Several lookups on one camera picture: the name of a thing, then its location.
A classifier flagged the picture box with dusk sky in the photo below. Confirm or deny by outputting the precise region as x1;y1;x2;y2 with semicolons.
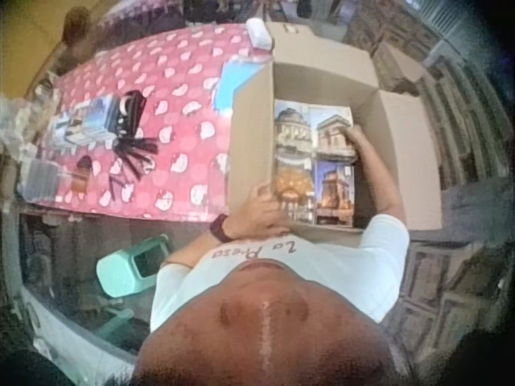
313;158;357;227

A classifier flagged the white panel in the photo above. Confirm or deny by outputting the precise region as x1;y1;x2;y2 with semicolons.
19;287;136;381

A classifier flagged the clear plastic wrapping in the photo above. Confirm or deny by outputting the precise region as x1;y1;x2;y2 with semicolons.
0;94;53;154

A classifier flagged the picture box with grey dome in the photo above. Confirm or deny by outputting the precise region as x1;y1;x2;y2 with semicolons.
273;99;319;156

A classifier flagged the pink patterned tablecloth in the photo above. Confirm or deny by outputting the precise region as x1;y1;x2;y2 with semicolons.
23;22;275;224

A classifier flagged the small dark brown item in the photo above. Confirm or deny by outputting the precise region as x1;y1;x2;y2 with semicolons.
70;155;96;191

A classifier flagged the white plastic device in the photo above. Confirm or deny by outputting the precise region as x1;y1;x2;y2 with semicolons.
245;17;277;51

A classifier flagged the picture box with stone arch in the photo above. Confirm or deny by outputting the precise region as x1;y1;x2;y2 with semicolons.
315;108;357;162

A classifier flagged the black tape dispenser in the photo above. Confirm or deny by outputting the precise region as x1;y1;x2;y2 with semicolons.
112;90;148;136

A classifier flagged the person's right hand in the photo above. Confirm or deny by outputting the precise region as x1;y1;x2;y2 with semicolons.
344;124;373;156

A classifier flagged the person's left hand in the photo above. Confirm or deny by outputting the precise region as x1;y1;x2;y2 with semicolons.
229;183;291;242

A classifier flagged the black wrist band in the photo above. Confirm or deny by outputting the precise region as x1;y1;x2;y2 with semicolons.
208;212;235;244

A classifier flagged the picture box with golden hall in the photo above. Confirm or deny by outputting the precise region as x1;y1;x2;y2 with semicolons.
272;152;319;224

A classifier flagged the green plastic stool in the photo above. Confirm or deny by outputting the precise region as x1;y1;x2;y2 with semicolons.
96;235;172;299

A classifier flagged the large cardboard box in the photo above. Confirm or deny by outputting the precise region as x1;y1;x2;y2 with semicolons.
227;22;443;247

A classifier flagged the blue flat sheet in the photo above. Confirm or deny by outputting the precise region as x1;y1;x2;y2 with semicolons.
212;62;263;112

